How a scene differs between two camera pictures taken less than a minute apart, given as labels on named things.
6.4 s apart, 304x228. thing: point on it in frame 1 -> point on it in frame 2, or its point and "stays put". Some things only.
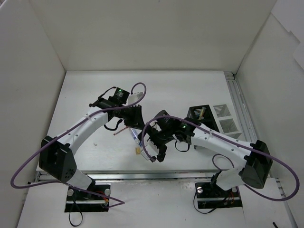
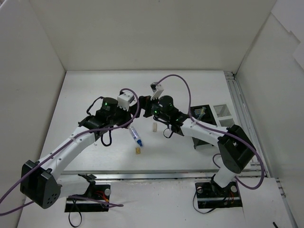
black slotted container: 208,121 stays put
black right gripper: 156,139 -> 147,107
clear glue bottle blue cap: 135,137 stays put
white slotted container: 224,121 stays put
